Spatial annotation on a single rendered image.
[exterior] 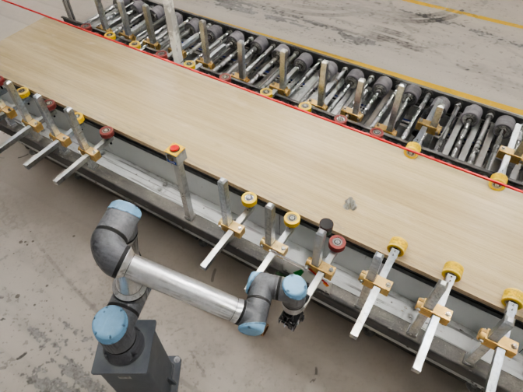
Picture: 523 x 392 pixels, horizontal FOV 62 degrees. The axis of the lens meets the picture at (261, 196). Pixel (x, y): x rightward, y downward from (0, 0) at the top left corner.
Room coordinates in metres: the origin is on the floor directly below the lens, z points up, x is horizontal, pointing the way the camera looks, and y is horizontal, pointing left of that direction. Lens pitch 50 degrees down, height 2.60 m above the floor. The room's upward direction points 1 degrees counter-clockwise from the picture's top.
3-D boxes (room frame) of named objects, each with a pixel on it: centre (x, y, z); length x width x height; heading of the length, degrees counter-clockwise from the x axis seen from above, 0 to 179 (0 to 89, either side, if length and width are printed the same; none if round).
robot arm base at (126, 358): (0.77, 0.66, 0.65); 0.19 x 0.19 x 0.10
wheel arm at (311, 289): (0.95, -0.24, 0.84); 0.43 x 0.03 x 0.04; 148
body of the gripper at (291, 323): (0.75, -0.11, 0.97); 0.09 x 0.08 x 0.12; 148
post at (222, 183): (1.31, 0.17, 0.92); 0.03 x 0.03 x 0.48; 58
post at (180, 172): (1.45, 0.40, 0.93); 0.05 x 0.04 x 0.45; 58
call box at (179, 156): (1.45, 0.39, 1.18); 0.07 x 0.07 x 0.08; 58
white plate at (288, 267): (1.04, -0.21, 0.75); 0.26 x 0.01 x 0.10; 58
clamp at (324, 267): (1.03, -0.27, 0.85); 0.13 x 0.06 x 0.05; 58
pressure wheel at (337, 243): (1.13, -0.35, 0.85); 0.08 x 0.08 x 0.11
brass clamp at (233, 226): (1.30, 0.16, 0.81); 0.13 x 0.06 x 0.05; 58
